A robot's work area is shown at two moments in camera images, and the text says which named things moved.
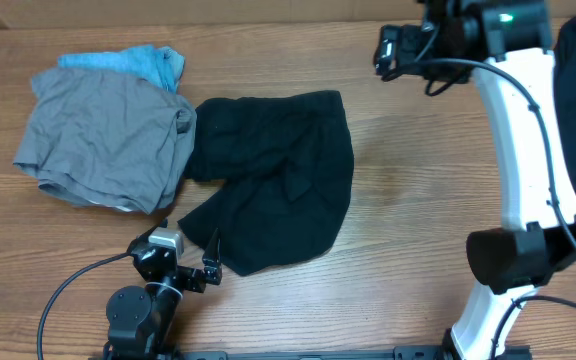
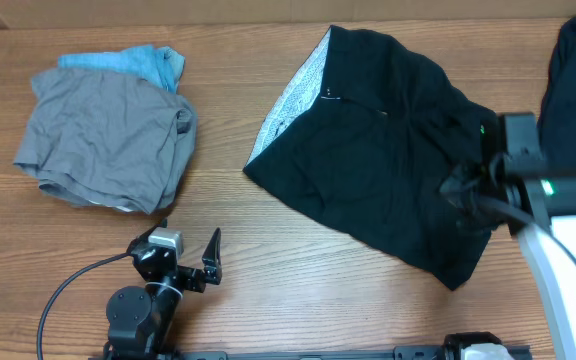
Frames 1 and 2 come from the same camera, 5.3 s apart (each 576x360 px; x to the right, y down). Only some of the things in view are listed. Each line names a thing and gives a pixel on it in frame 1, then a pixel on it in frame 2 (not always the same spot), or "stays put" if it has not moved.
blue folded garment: [163, 63] stays put
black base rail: [122, 353] stays put
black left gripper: [188, 275] stays put
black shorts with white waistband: [286, 163] -> [367, 135]
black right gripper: [385, 48] -> [468, 187]
